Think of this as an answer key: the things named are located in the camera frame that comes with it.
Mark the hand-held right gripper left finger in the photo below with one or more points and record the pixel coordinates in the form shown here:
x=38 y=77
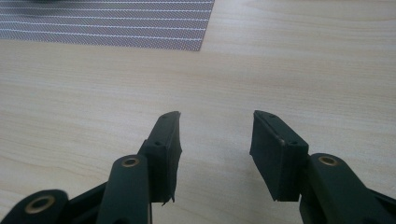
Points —
x=162 y=161

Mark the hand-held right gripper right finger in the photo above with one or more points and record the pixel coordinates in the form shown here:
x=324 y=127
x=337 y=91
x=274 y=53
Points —
x=280 y=161

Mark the grey striped woven placemat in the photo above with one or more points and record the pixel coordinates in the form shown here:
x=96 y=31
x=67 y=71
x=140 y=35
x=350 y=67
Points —
x=109 y=25

